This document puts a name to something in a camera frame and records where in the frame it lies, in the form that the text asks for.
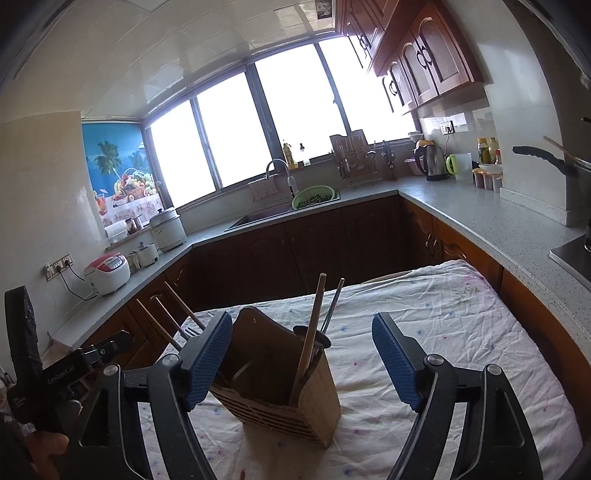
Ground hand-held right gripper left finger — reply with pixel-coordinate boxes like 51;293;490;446
69;310;234;480

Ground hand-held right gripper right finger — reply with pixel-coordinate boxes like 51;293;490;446
372;311;543;480

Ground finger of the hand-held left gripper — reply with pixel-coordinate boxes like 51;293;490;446
79;330;135;370

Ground thick wooden chopstick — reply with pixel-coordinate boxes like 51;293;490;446
163;281;205;332
136;299;184;352

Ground thin wooden chopstick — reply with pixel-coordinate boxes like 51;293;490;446
154;297;188;341

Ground metal chopstick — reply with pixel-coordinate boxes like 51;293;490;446
323;278;346;335
320;284;341;337

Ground long-handled metal spoon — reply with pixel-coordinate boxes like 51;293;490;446
293;325;332;365

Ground wooden utensil holder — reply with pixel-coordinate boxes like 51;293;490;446
209;307;341;448

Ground person's left hand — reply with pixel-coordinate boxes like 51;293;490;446
25;431;71;480

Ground white floral tablecloth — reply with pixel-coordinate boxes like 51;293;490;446
139;259;585;480

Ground red and white rice cooker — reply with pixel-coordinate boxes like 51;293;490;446
84;253;131;296

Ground small white cooker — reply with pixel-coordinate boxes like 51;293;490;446
133;242;160;269

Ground paper towel roll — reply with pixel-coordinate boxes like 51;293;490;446
105;220;129;244

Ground large white cooker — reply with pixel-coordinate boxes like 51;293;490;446
150;207;188;253

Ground wooden lower cabinets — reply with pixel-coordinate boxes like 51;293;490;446
48;194;591;393

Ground wooden cabinets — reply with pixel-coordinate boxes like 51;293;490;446
334;0;486;117
48;194;591;393

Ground kitchen sink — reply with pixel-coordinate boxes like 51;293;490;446
225;202;343;232

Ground grey kitchen countertop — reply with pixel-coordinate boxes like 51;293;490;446
48;187;591;352

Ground hanging dish cloth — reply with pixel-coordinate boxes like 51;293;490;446
249;179;280;203

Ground green colander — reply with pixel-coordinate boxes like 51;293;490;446
291;185;336;210

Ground kitchen faucet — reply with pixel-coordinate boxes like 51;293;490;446
265;159;297;200

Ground spice jars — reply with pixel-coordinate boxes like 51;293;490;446
471;167;503;193

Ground steel electric kettle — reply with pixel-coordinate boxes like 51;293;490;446
413;139;451;182

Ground green and white pitcher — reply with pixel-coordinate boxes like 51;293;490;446
445;152;473;181

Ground gas stove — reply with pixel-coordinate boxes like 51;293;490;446
548;232;591;283

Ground dish rack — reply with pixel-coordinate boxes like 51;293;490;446
329;130;384;186

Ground condiment bottles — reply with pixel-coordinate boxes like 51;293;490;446
475;137;502;167

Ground black wok with lid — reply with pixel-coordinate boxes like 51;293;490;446
512;145;591;177

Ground kitchen window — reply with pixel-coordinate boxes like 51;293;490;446
142;36;422;209

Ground wooden spatula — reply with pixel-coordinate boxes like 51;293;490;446
542;136;579;165

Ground wooden upper cabinets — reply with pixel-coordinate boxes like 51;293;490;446
334;0;486;117

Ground long wooden utensil handle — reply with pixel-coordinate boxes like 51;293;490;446
289;274;328;408

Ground wall socket with plugs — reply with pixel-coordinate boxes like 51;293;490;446
45;252;75;280

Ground fruit wall poster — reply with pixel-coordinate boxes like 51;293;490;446
82;120;163;228

